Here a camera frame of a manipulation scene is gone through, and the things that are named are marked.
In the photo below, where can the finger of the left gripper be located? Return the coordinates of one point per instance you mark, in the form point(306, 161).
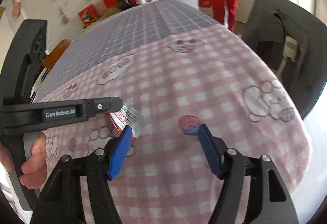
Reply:
point(89, 108)

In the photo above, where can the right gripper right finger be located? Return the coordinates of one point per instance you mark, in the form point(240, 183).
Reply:
point(269, 200)

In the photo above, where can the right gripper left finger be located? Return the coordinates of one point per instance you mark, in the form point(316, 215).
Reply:
point(60, 201)

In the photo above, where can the red clear plastic wrapper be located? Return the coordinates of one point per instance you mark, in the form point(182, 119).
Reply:
point(128, 116)

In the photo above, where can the person's left hand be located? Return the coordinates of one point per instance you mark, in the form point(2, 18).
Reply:
point(34, 169)

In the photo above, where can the brown wooden chair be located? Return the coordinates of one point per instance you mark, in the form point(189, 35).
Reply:
point(55, 54)

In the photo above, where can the red photo box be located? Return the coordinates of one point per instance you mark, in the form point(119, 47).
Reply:
point(88, 15)

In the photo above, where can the grey grid tablecloth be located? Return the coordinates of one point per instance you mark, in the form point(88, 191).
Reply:
point(120, 33)

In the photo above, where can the pink checkered tablecloth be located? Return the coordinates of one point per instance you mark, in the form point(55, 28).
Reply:
point(203, 76)

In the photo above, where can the grey jacket on chair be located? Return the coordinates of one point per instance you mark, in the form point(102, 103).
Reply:
point(292, 42)

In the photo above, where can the hanging wall ornament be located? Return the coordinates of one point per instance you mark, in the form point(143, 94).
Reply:
point(64, 18)

